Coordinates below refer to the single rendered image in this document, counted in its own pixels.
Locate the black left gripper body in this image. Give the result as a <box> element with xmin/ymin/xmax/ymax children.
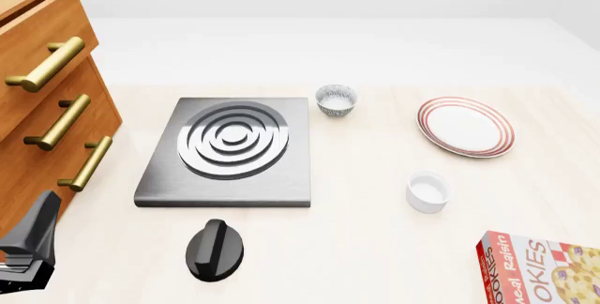
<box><xmin>0</xmin><ymin>247</ymin><xmax>56</xmax><ymax>294</ymax></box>

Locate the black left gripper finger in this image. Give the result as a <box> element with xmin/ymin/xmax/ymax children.
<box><xmin>0</xmin><ymin>189</ymin><xmax>63</xmax><ymax>268</ymax></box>

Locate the flat grey stove plate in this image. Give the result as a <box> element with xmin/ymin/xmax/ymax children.
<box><xmin>133</xmin><ymin>97</ymin><xmax>312</xmax><ymax>208</ymax></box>

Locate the patterned black and white bowl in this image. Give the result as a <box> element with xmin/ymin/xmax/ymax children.
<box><xmin>314</xmin><ymin>84</ymin><xmax>359</xmax><ymax>118</ymax></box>

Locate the white plate with red rings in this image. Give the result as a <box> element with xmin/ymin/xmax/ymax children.
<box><xmin>416</xmin><ymin>96</ymin><xmax>517</xmax><ymax>160</ymax></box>

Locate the red cookies box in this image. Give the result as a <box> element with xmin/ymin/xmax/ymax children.
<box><xmin>475</xmin><ymin>230</ymin><xmax>600</xmax><ymax>304</ymax></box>

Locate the wooden cabinet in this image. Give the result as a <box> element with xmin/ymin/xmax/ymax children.
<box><xmin>0</xmin><ymin>0</ymin><xmax>124</xmax><ymax>238</ymax></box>

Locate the round black stove knob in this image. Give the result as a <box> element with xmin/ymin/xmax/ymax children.
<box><xmin>185</xmin><ymin>218</ymin><xmax>246</xmax><ymax>283</ymax></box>

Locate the large wooden cabinet drawer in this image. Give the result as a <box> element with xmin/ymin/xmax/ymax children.
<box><xmin>0</xmin><ymin>0</ymin><xmax>100</xmax><ymax>143</ymax></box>

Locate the small white ramekin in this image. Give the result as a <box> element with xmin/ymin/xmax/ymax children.
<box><xmin>405</xmin><ymin>170</ymin><xmax>452</xmax><ymax>214</ymax></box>

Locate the long brass drawer handle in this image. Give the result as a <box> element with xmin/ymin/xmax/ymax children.
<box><xmin>5</xmin><ymin>36</ymin><xmax>86</xmax><ymax>94</ymax></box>

